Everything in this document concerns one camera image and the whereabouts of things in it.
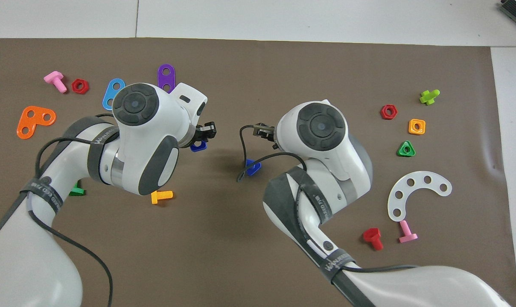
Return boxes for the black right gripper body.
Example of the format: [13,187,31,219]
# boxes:
[264,125,280,151]

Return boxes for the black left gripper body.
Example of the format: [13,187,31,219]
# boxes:
[179,123,204,149]

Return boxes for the orange plastic screw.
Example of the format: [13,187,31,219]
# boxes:
[150,189,174,205]

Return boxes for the red hexagon-head screw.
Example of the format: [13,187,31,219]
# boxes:
[362,228,384,251]

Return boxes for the pink plastic screw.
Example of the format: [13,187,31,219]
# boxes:
[43,71,68,93]
[398,220,419,244]

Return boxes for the lime cross-head screw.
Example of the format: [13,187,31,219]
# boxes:
[419,89,440,106]

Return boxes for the purple four-hole plate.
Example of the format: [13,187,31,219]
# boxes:
[157,64,176,94]

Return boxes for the blue two-hole plate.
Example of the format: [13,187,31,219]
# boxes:
[102,78,126,111]

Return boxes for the brown table mat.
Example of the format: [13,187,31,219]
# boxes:
[0,38,516,307]

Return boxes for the white curved five-hole plate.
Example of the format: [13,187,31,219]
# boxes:
[387,171,452,223]

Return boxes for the orange angled three-hole plate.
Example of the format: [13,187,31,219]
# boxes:
[17,106,57,140]

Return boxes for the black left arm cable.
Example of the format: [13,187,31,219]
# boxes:
[26,113,114,307]

